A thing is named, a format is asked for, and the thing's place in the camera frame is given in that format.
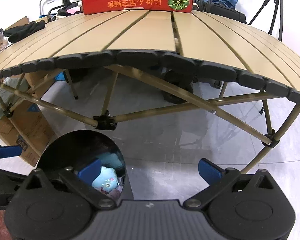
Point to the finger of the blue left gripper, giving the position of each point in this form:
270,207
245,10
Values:
10,151

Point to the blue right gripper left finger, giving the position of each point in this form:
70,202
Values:
90,172

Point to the folding slatted camping table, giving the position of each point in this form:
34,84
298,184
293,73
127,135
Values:
207,60

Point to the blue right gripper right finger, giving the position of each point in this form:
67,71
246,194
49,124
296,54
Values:
209,171

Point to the light blue plush toy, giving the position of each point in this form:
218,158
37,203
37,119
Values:
111,178

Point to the cardboard bin with green liner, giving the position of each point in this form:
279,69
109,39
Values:
27,128

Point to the silver folding step stool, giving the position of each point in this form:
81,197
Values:
46,5

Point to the black glove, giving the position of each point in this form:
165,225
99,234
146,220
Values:
18,33

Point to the red fruit cardboard box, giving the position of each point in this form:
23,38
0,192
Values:
98,6

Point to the black luggage bag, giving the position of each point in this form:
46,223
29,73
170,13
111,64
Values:
208,6

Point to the black round trash bin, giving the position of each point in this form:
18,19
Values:
77,149

